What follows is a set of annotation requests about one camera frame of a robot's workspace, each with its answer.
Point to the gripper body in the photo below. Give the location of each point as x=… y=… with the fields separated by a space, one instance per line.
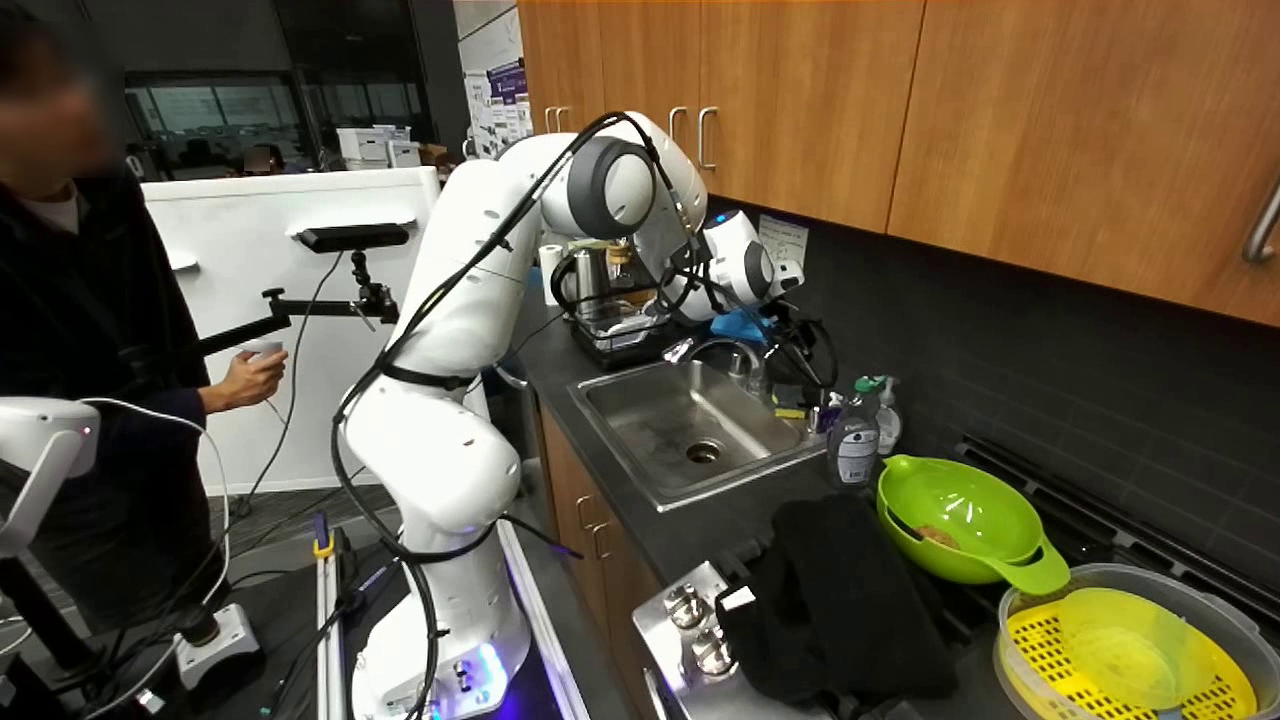
x=796 y=338

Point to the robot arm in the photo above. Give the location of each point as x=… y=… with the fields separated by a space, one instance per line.
x=450 y=300

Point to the large steel faucet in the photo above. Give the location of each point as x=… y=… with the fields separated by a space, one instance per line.
x=735 y=350

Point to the small steel faucet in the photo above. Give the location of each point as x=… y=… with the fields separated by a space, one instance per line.
x=816 y=415

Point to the blue cloth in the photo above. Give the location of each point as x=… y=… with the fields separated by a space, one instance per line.
x=738 y=326

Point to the yellow green sponge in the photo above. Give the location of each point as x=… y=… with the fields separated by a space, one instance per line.
x=790 y=402

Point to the white paper note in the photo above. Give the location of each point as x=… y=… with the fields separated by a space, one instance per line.
x=783 y=240

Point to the clear dish soap bottle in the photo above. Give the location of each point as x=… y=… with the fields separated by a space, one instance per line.
x=853 y=440

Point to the white pump bottle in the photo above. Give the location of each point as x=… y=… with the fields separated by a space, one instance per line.
x=888 y=420

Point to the steel sink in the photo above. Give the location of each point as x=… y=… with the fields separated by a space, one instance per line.
x=680 y=420

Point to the black dish rack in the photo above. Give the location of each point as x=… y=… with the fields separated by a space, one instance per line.
x=620 y=340

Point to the glass carafe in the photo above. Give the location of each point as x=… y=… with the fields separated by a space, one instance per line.
x=621 y=272

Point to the steel kettle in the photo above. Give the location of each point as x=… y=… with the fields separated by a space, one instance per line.
x=590 y=280

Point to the green colander bowl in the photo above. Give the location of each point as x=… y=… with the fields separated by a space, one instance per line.
x=960 y=500

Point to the upper cabinet door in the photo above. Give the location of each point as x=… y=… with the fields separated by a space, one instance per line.
x=1090 y=130
x=810 y=100
x=650 y=60
x=560 y=60

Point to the cabinet door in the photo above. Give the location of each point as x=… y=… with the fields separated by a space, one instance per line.
x=1090 y=130
x=560 y=60
x=565 y=480
x=625 y=600
x=650 y=60
x=810 y=100

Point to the brown food piece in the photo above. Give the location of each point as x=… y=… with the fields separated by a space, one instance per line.
x=937 y=536

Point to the paper towel roll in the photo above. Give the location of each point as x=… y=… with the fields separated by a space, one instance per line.
x=550 y=272

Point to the black cloth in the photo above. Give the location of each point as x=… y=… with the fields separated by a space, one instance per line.
x=840 y=600

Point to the lower cabinet door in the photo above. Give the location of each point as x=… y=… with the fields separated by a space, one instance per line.
x=565 y=480
x=625 y=600

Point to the stove knob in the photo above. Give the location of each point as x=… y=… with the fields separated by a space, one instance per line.
x=713 y=654
x=685 y=606

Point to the wooden upper cabinet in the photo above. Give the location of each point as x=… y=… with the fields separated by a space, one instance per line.
x=1000 y=100

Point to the stove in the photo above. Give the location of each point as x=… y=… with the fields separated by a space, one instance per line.
x=1120 y=520

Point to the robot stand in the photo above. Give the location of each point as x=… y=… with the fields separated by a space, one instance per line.
x=545 y=640

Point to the yellow strainer basket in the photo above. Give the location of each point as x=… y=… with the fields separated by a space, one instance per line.
x=1120 y=650

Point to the stack of white boxes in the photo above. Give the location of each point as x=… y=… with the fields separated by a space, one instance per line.
x=375 y=147

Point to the yellow clamp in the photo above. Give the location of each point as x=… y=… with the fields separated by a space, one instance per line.
x=322 y=540

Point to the grey clear bowl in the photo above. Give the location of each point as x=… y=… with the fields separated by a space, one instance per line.
x=1240 y=620

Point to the hand controller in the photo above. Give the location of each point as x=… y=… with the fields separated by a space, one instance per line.
x=262 y=347

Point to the white partition board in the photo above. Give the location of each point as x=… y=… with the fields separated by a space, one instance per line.
x=240 y=290

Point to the window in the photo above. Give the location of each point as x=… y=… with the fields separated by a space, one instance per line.
x=230 y=115

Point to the person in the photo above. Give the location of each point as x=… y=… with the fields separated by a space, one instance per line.
x=80 y=300

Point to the white device on stand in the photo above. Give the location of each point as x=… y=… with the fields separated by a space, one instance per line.
x=35 y=440

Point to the wall posters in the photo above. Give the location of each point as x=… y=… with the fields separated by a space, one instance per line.
x=505 y=105

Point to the camera on mount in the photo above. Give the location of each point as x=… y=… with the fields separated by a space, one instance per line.
x=352 y=237

